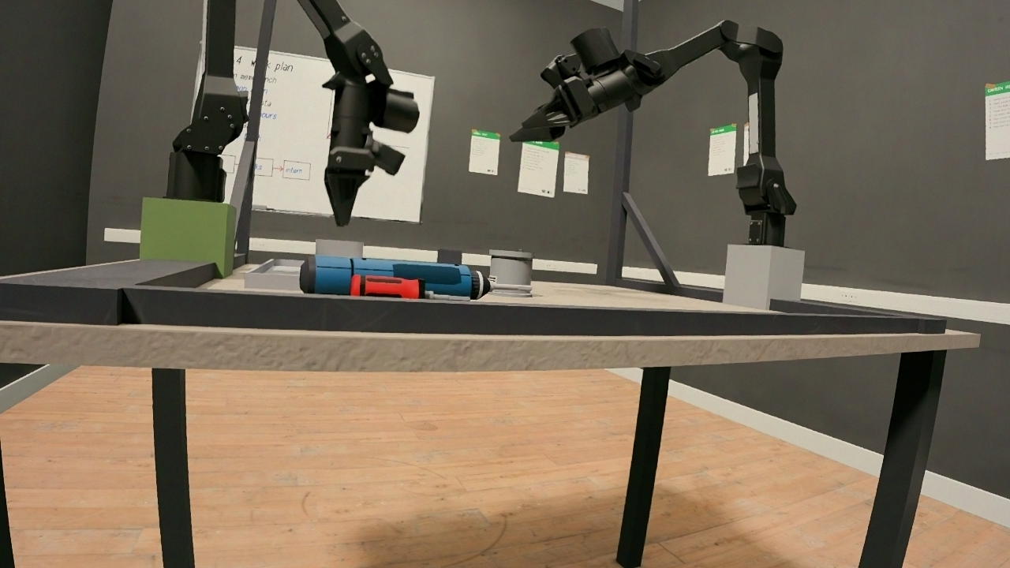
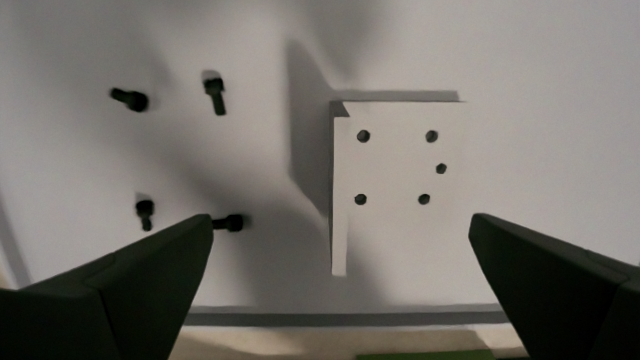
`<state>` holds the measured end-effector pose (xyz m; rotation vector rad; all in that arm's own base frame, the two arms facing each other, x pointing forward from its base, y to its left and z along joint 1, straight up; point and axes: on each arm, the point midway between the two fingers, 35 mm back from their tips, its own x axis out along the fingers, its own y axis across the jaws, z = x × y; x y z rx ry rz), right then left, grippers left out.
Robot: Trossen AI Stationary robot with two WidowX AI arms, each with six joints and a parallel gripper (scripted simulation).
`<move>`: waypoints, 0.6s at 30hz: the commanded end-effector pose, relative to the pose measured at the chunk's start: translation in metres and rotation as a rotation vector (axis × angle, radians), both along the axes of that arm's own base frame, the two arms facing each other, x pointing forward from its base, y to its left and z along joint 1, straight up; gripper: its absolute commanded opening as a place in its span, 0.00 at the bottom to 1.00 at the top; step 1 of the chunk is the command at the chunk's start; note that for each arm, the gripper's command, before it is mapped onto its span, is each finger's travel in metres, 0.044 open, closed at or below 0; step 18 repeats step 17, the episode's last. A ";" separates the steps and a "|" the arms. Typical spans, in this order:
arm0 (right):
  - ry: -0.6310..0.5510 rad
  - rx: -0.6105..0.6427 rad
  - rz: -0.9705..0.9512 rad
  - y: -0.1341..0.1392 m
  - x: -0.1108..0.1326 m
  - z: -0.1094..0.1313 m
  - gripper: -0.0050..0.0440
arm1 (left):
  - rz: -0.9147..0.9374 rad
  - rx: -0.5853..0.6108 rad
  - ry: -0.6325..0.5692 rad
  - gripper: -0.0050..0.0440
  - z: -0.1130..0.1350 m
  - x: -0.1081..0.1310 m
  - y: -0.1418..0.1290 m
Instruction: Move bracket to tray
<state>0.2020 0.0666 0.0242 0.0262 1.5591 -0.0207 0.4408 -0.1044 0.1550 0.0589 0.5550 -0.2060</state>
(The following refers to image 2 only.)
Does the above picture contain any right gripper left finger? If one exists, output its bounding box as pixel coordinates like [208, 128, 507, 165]
[0, 214, 214, 360]

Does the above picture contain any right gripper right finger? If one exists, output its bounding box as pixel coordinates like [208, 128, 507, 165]
[468, 213, 640, 360]

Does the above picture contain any black screw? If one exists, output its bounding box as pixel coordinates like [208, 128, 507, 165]
[112, 88, 152, 114]
[205, 79, 228, 117]
[137, 200, 157, 231]
[212, 214, 244, 232]

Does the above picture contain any white metal bracket plate with holes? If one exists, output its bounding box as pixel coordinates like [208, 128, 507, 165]
[329, 101, 468, 274]

